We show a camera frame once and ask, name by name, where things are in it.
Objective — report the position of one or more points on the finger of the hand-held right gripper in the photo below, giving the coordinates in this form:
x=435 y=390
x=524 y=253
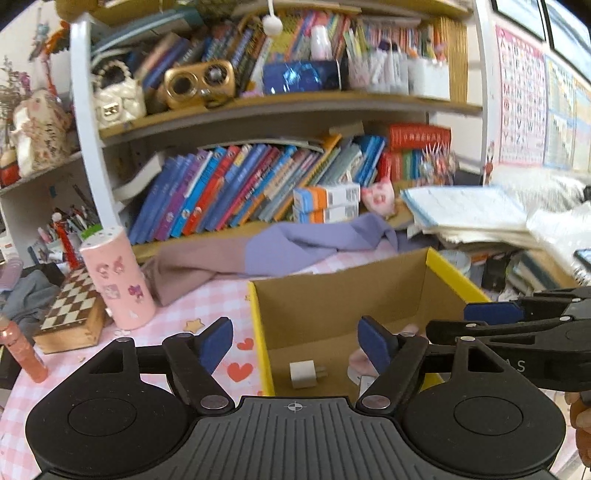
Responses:
x=461 y=332
x=494 y=313

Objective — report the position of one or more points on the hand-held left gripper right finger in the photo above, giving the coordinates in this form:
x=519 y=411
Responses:
x=374 y=346

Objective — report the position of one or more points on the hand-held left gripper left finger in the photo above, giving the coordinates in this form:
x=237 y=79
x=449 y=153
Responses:
x=217 y=344

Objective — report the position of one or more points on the yellow cardboard box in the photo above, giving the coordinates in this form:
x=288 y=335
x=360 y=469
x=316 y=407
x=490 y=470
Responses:
x=314 y=314

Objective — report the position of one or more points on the white charger cube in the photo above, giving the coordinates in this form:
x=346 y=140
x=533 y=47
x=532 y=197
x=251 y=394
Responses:
x=302 y=374

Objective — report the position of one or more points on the pink cylinder container with stickers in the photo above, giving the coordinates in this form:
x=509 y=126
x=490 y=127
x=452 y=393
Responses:
x=122 y=281

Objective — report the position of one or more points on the person's right hand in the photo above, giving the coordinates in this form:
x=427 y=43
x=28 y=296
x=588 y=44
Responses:
x=582 y=415

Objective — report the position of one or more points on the small black pouch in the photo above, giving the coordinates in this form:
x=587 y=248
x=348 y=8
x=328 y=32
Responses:
x=496 y=274

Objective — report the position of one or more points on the pile of books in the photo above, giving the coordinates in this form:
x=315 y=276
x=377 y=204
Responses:
x=535 y=272

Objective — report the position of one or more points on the mauve and lilac cloth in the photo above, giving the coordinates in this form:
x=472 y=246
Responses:
x=221 y=267

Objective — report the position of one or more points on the stack of papers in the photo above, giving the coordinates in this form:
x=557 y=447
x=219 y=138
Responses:
x=466 y=217

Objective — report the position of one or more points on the white plastic bag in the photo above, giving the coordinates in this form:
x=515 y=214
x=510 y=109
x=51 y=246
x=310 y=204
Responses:
x=558 y=235

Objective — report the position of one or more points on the black smartphone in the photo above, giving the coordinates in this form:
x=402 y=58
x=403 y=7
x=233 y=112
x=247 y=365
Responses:
x=584 y=259

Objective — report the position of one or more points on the orange and white carton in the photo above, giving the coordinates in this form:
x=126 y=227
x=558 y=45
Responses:
x=328 y=214
x=328 y=196

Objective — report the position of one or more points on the pink pig plush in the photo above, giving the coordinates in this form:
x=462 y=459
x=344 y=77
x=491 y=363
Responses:
x=378 y=198

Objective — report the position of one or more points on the deer ornament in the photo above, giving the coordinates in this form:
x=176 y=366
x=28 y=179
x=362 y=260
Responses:
x=489 y=164

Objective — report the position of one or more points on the wooden chessboard box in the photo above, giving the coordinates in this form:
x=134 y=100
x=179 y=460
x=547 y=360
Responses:
x=69 y=314

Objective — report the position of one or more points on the row of colourful books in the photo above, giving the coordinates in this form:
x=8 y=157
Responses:
x=240 y=189

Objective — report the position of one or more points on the colourful hair ornaments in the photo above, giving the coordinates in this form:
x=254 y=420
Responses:
x=437 y=164

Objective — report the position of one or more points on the green and white pen holder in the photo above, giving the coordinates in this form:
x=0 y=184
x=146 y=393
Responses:
x=91 y=232

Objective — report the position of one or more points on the white lying book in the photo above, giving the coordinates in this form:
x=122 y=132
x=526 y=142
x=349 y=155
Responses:
x=138 y=177

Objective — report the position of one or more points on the pink spray bottle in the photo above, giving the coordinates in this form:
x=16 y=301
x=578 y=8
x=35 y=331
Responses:
x=25 y=350

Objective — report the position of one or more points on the red book set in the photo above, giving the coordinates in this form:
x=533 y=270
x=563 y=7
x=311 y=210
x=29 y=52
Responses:
x=418 y=136

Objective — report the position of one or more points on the grey clothes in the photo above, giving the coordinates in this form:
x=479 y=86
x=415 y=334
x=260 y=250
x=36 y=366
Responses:
x=27 y=295

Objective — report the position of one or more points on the white organiser box with pens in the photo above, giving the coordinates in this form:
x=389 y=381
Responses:
x=429 y=81
x=378 y=74

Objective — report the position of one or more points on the stack of yellow books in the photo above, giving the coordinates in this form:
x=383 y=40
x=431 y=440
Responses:
x=452 y=60

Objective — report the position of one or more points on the gold retro radio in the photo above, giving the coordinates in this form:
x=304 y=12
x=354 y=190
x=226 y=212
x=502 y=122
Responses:
x=198 y=85

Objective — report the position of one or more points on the white quilted handbag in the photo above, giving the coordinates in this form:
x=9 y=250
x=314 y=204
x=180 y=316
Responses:
x=117 y=104

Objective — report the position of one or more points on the white shelf unit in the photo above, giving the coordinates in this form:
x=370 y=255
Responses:
x=87 y=115

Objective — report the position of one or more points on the red and white round doll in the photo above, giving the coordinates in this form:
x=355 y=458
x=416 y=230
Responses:
x=9 y=173

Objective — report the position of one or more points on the beige plush doll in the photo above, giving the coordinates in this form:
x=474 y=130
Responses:
x=39 y=134

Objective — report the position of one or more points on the shiny blue box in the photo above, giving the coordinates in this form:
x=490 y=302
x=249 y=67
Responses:
x=300 y=78

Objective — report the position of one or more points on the upper row of books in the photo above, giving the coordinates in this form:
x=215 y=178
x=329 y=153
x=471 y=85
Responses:
x=240 y=50

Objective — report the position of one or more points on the white hanging pompom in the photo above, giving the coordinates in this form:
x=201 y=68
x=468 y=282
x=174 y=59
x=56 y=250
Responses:
x=272 y=23

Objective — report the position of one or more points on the colourful chart wall poster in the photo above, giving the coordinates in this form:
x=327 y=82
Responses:
x=568 y=115

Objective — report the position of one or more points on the alphabet wall poster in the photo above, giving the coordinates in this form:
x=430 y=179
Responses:
x=519 y=97

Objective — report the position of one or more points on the black picture frame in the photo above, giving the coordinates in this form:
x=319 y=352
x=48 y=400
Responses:
x=519 y=16
x=570 y=32

